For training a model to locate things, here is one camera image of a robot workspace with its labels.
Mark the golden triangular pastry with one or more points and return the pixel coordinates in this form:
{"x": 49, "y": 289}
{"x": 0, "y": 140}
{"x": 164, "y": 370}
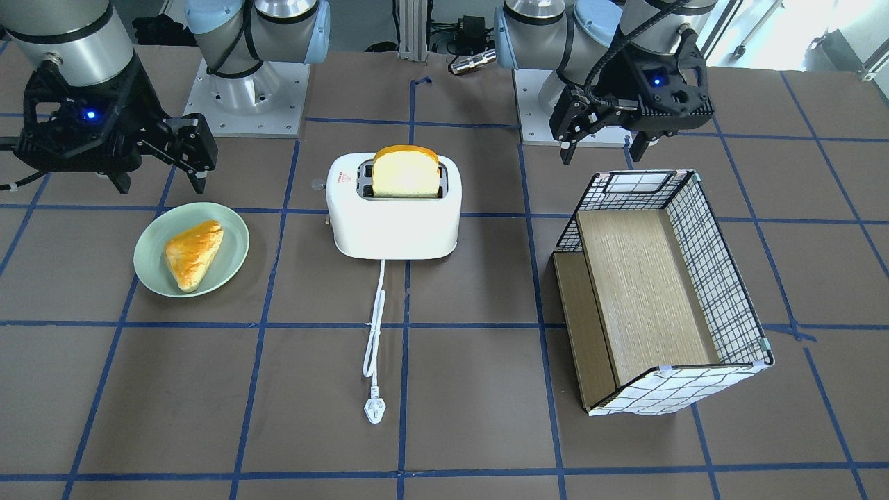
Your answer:
{"x": 189, "y": 255}

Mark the white two-slot toaster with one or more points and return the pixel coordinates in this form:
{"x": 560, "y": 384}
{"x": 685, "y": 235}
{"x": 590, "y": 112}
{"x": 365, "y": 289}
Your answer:
{"x": 391, "y": 228}

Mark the black power adapter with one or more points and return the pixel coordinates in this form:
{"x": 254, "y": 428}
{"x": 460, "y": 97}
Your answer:
{"x": 470, "y": 36}

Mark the aluminium frame post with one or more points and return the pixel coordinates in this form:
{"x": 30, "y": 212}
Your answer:
{"x": 412, "y": 20}

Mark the light green plate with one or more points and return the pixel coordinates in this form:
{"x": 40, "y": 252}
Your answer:
{"x": 149, "y": 255}

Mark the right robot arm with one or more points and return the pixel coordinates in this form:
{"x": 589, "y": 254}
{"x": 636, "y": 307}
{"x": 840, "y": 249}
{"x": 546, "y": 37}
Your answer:
{"x": 89, "y": 42}

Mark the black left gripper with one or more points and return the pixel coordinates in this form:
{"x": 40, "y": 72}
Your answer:
{"x": 623, "y": 78}

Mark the yellow toast slice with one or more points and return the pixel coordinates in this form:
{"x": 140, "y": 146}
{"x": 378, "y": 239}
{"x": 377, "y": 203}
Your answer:
{"x": 405, "y": 171}

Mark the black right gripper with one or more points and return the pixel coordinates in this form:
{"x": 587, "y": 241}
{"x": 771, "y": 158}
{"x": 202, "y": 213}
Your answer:
{"x": 139, "y": 92}

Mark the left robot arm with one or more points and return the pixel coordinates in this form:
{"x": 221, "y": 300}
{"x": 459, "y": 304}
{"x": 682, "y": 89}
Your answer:
{"x": 636, "y": 66}

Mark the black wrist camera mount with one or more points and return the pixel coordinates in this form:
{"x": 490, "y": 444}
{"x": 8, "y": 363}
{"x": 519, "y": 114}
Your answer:
{"x": 81, "y": 129}

